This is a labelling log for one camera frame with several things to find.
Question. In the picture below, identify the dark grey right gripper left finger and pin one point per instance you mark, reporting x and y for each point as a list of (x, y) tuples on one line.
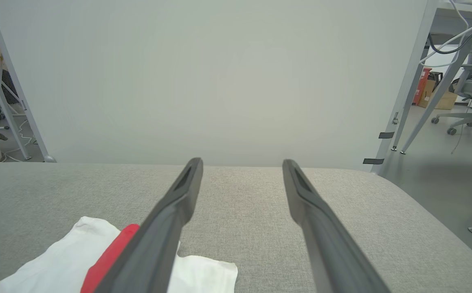
[(158, 236)]

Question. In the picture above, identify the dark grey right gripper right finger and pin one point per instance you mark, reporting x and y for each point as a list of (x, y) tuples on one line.
[(325, 244)]

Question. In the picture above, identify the red and white garment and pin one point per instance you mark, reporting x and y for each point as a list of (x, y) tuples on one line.
[(56, 264)]

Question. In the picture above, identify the black tape strip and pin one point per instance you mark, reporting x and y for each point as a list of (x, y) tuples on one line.
[(386, 135), (373, 161)]

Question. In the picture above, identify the white backdrop panel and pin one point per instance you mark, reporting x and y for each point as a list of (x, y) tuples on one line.
[(219, 81)]

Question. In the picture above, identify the red box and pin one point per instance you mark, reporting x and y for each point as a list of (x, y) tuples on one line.
[(422, 85)]

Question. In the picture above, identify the brown cardboard box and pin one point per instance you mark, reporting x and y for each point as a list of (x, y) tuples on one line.
[(445, 101)]

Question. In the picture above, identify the grey metal table frame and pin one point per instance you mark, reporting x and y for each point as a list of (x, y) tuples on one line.
[(436, 101)]

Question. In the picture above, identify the white metal table frame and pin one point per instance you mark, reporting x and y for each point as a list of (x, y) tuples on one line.
[(1, 97)]

